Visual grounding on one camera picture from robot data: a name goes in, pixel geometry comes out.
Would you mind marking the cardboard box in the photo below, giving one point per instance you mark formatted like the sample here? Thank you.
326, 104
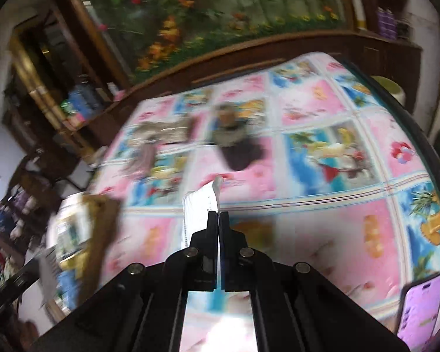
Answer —
102, 234

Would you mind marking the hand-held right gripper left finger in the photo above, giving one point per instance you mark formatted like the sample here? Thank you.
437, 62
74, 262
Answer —
212, 227

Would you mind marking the black motor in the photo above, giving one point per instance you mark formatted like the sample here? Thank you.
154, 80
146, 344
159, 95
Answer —
240, 150

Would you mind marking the cork wheel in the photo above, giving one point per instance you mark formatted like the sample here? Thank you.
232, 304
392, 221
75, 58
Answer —
227, 114

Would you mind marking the yellow towel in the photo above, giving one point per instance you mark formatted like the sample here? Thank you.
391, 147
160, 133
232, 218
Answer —
77, 262

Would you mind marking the white sachet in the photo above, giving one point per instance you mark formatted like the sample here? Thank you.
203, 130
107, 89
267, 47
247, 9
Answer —
200, 209

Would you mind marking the clear plastic bag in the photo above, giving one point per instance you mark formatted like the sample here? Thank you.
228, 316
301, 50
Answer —
161, 135

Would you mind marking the flower wall poster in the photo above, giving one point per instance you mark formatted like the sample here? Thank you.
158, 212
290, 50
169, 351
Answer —
212, 11

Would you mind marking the cluttered side shelf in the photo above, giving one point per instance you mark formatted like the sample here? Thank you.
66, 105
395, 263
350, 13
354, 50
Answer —
18, 223

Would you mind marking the blue towel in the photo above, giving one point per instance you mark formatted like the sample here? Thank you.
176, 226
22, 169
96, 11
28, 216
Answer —
68, 289

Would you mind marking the printed tablecloth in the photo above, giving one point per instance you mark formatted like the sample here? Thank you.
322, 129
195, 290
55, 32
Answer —
315, 227

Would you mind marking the green white wipes packet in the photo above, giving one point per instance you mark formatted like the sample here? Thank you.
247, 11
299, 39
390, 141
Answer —
73, 227

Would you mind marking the green white stool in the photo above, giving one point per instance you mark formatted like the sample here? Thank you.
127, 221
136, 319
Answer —
388, 90

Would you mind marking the purple bottles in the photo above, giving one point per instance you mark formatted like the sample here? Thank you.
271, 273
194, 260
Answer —
387, 24

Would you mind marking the blue plastic bottle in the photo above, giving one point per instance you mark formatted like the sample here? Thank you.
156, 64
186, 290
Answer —
84, 99

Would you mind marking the smartphone with purple screen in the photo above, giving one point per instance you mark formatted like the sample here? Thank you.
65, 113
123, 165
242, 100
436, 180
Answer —
421, 308

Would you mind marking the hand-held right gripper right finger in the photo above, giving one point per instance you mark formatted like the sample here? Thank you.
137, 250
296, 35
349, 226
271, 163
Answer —
225, 227

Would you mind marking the wooden cabinet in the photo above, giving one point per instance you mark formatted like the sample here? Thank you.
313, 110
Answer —
278, 49

